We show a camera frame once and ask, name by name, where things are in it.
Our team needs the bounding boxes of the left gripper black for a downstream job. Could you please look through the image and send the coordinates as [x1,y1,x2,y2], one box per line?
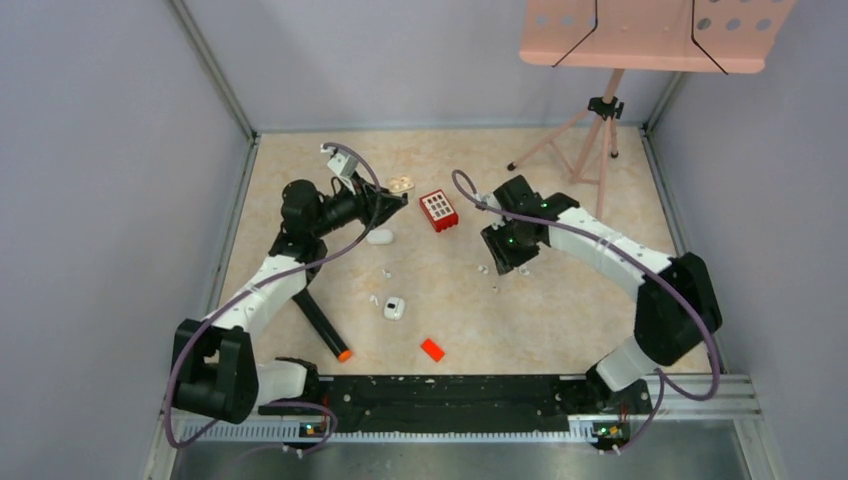
[311,171,407,238]

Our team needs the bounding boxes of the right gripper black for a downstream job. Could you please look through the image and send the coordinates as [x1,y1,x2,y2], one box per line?
[482,216,540,274]

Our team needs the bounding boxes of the beige earbud case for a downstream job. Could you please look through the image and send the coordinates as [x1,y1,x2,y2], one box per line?
[386,174,416,197]

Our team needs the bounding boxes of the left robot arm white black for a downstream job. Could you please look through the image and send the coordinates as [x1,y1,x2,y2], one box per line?
[170,175,409,424]

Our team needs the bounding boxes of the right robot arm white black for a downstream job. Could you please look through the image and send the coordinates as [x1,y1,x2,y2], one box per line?
[472,175,723,412]

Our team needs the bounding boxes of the closed white earbud case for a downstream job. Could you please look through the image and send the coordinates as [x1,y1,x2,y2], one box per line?
[366,228,395,246]

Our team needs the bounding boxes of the open white earbud case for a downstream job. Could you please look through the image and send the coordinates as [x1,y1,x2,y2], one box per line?
[383,297,406,321]

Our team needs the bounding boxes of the red block with windows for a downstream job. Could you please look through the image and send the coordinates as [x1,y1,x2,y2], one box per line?
[419,189,459,233]

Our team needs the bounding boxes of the small orange red block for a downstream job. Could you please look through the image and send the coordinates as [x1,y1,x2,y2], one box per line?
[420,338,445,362]

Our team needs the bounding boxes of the black marker orange cap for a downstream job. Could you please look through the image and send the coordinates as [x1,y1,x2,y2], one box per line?
[293,289,353,363]

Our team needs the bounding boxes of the pink music stand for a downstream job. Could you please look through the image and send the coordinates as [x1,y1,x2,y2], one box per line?
[507,0,795,216]

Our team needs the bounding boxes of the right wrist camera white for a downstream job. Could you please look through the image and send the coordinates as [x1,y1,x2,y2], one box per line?
[478,192,502,215]

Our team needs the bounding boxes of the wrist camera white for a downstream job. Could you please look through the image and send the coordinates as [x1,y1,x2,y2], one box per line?
[320,142,359,180]
[478,192,502,215]

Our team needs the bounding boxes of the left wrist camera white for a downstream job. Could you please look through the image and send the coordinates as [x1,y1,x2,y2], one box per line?
[320,142,359,180]

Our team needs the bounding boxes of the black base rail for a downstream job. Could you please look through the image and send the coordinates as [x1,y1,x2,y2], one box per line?
[311,374,654,437]

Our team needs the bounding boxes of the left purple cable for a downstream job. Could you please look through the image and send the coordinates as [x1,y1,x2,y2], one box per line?
[164,141,384,458]

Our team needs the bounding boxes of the grey cable duct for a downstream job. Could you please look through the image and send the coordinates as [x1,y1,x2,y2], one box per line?
[175,417,600,444]

